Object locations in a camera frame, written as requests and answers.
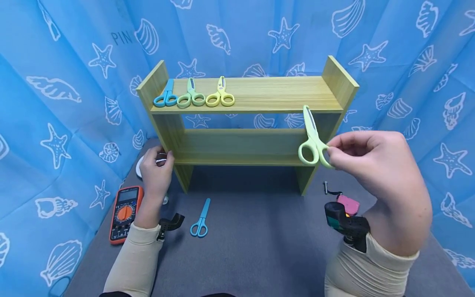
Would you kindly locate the person's left hand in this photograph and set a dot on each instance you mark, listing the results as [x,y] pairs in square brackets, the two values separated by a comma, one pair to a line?
[156,181]

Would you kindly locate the person's right hand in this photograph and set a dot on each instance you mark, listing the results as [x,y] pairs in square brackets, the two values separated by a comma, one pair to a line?
[393,173]

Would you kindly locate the person's left thumb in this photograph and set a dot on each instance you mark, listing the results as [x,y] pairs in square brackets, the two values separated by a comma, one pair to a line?
[170,160]

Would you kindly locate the person's left fingers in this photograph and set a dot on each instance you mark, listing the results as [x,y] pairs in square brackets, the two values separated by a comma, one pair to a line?
[152,153]

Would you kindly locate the person's right thumb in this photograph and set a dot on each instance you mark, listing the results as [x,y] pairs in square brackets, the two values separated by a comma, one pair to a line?
[343,159]

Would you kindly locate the person's right index finger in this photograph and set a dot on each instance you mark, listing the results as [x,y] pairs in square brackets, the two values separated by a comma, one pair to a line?
[350,138]

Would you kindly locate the light green scissors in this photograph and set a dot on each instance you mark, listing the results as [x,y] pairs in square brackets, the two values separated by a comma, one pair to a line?
[311,132]

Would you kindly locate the person's right forearm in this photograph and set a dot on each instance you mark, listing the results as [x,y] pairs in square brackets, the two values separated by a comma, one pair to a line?
[367,272]

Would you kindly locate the white tape roll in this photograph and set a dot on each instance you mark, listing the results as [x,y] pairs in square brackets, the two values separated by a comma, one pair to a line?
[138,168]

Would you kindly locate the small black metal part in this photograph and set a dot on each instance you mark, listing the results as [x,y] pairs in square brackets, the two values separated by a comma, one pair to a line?
[326,187]

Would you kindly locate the small grey round object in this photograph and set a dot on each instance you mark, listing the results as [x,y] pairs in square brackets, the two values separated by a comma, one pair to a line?
[165,201]

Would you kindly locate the pink box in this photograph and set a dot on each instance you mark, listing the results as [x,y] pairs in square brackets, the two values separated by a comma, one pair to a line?
[349,205]

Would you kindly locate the blue scissors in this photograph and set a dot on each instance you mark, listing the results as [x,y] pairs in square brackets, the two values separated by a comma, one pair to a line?
[167,95]
[203,215]

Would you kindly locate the black wrist band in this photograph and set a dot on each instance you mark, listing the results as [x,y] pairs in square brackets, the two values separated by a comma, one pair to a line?
[170,225]
[350,227]

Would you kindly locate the orange black multimeter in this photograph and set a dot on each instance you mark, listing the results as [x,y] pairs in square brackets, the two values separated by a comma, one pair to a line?
[124,213]

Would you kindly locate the yellow scissors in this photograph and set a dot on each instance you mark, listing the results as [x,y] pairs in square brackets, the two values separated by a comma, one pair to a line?
[221,92]

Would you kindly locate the two-tier wooden shelf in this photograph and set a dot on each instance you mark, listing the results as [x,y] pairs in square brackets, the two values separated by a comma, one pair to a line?
[256,94]

